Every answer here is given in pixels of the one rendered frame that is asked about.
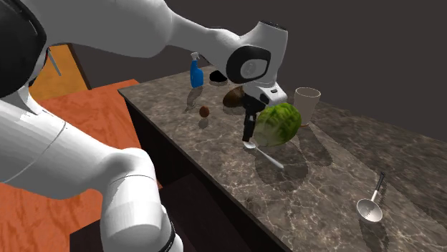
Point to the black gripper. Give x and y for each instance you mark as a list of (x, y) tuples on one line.
[(252, 104)]

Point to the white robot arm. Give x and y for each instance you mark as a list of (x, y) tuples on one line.
[(52, 146)]

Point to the black round object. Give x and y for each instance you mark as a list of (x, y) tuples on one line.
[(217, 77)]

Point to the blue spray bottle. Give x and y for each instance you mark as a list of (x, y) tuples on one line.
[(196, 76)]

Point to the yellow door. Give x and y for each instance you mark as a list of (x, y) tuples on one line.
[(64, 78)]

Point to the dark robot stand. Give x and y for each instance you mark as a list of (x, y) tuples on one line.
[(199, 216)]

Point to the beige cup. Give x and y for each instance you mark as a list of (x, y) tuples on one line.
[(308, 103)]

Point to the silver spoon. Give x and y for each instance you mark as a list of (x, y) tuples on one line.
[(267, 157)]

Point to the green lettuce head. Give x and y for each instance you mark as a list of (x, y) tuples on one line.
[(278, 125)]

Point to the small brown ball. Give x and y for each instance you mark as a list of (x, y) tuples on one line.
[(204, 111)]

